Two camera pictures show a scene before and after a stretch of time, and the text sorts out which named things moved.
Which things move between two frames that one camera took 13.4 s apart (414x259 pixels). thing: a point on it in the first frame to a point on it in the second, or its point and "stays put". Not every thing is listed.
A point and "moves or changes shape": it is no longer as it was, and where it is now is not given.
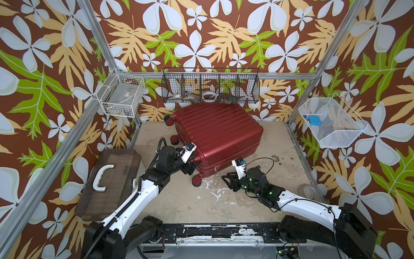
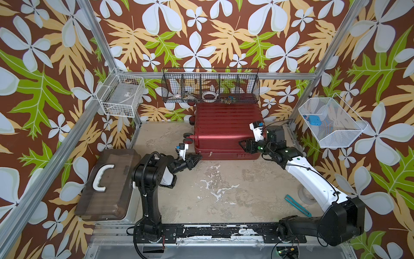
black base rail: x=224 y=233 stays put
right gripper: x=233 y=179 to x=248 y=144
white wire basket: x=120 y=97 stays put
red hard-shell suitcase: x=222 y=132 moves or changes shape
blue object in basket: x=315 y=120 stays put
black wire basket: x=210 y=85 stays put
